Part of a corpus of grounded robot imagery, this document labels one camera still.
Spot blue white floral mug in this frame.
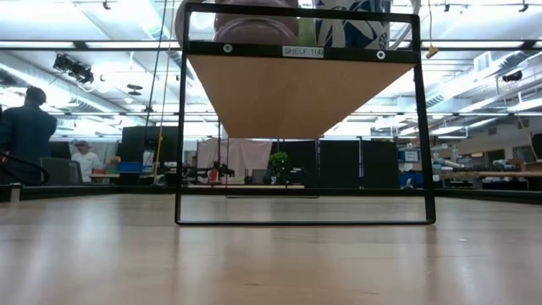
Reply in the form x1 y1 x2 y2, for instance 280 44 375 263
298 0 391 50

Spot purple ribbed mug white handle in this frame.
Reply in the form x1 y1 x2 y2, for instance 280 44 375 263
174 0 300 47

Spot white shelf label sticker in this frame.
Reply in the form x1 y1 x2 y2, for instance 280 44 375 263
282 45 325 58

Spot blue white box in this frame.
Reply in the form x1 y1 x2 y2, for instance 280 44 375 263
396 147 422 164

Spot black metal shelf wooden board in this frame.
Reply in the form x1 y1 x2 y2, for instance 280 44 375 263
174 0 437 226

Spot black partition panels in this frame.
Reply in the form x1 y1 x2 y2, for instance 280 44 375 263
270 137 401 190

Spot blue storage bin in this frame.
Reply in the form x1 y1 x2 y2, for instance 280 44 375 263
397 171 425 189

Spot wooden workbench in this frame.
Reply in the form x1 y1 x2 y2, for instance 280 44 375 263
440 169 542 180

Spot green potted plant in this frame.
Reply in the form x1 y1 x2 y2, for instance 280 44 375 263
269 151 290 184

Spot white hanging cloth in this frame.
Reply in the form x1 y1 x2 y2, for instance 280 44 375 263
197 137 274 184

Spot small grey monitor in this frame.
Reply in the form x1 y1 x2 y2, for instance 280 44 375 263
252 169 273 185

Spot large black screen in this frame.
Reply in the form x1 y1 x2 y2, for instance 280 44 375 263
120 125 181 164

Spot person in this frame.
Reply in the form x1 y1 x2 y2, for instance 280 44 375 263
0 86 58 186
70 140 103 184

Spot grey office chair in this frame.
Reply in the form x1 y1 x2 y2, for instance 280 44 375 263
40 157 84 186

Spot yellow hanging hook cord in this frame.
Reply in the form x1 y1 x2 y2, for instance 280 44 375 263
425 0 440 60

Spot green hanging cable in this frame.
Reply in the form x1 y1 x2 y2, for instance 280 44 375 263
143 0 169 128

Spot black curved cable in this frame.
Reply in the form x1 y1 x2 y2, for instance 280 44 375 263
0 151 51 186

